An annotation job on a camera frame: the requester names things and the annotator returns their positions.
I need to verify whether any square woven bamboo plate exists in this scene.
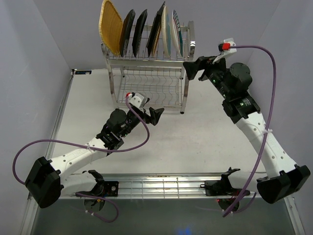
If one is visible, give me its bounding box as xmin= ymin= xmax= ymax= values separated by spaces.
xmin=99 ymin=0 xmax=123 ymax=56

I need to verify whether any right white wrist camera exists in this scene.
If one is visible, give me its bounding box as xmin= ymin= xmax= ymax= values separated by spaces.
xmin=213 ymin=38 xmax=237 ymax=64

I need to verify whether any steel two-tier dish rack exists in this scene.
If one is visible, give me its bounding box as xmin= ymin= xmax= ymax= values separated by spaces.
xmin=101 ymin=21 xmax=195 ymax=114

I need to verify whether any beige floral square plate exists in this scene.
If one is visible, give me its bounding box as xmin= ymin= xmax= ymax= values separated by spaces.
xmin=146 ymin=1 xmax=166 ymax=57

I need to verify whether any cream and blue round plate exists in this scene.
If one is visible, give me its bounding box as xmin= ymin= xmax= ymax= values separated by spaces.
xmin=161 ymin=5 xmax=171 ymax=58

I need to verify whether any left blue table label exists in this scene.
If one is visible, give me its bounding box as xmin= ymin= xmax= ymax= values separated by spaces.
xmin=75 ymin=70 xmax=92 ymax=75

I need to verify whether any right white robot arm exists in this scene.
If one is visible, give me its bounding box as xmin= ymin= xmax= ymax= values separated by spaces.
xmin=183 ymin=56 xmax=311 ymax=204

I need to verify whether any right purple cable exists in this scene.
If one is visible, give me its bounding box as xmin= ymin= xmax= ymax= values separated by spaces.
xmin=222 ymin=45 xmax=277 ymax=218

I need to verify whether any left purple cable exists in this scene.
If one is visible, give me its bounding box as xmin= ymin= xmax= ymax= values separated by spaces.
xmin=12 ymin=94 xmax=150 ymax=223

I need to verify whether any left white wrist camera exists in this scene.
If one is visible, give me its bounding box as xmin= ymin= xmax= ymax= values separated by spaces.
xmin=126 ymin=93 xmax=150 ymax=109

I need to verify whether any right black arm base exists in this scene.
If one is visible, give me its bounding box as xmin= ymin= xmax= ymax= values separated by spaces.
xmin=200 ymin=167 xmax=246 ymax=196

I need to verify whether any round woven bamboo plate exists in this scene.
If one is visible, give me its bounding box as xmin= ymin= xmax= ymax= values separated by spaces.
xmin=151 ymin=11 xmax=162 ymax=57

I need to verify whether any aluminium front rail frame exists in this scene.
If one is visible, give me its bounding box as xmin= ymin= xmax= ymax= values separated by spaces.
xmin=21 ymin=175 xmax=305 ymax=235

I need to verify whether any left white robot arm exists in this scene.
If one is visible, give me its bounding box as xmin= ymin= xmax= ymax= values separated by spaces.
xmin=25 ymin=107 xmax=164 ymax=209

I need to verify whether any purple cable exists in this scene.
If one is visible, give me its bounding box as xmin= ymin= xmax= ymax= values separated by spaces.
xmin=12 ymin=94 xmax=150 ymax=223
xmin=222 ymin=45 xmax=277 ymax=218

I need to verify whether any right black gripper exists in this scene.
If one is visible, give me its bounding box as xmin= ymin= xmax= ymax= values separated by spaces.
xmin=182 ymin=53 xmax=231 ymax=99

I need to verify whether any white plate teal red rim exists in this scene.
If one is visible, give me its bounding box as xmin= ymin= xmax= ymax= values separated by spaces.
xmin=170 ymin=10 xmax=183 ymax=57

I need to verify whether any black floral square plate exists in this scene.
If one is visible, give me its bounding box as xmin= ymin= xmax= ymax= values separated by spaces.
xmin=119 ymin=9 xmax=135 ymax=57
xmin=132 ymin=9 xmax=148 ymax=57

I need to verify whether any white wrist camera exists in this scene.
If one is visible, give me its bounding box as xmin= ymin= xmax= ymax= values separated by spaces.
xmin=213 ymin=38 xmax=237 ymax=64
xmin=126 ymin=93 xmax=150 ymax=109

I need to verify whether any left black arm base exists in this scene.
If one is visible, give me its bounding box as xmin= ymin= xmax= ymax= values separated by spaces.
xmin=91 ymin=180 xmax=119 ymax=197

